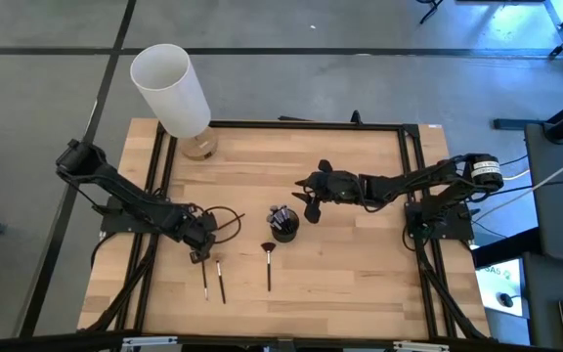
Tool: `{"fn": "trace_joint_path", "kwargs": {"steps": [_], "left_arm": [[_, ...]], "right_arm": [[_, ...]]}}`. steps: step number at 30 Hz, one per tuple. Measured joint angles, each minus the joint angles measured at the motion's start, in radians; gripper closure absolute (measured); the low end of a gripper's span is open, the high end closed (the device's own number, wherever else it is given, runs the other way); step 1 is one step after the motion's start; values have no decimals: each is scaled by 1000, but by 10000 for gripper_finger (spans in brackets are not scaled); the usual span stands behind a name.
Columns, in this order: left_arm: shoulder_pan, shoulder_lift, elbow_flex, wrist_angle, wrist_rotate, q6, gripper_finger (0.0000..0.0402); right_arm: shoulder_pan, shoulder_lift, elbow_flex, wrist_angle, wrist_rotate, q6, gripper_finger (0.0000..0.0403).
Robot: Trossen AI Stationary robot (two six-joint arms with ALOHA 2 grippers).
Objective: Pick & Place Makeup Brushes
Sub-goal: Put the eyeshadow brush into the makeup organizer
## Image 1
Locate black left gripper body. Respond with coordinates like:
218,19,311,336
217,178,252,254
182,212,219,265

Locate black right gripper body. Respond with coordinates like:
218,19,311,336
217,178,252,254
303,158,365,225

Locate black mesh brush cup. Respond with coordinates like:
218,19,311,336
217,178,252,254
270,207,301,244

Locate fan makeup brush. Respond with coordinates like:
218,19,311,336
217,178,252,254
260,242,278,293

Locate white shade table lamp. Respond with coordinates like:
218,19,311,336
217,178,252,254
129,43,219,161

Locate black floor bar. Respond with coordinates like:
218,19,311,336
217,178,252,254
470,227,542,269

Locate white mouse pad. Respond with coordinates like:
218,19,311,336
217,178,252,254
474,257,526,318

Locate black chair leg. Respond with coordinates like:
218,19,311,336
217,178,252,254
416,0,445,25

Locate dark desk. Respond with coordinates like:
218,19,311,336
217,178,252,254
523,251,563,352

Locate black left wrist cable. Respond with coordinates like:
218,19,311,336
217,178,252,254
202,204,243,244

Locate black aluminium table frame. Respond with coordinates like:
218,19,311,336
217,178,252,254
78,119,496,343

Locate silver aluminium bracket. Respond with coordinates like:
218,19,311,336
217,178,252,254
121,335,179,349
392,340,452,352

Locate black front rail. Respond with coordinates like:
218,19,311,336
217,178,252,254
0,330,563,352

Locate white cable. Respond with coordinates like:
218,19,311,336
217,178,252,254
530,146,563,193

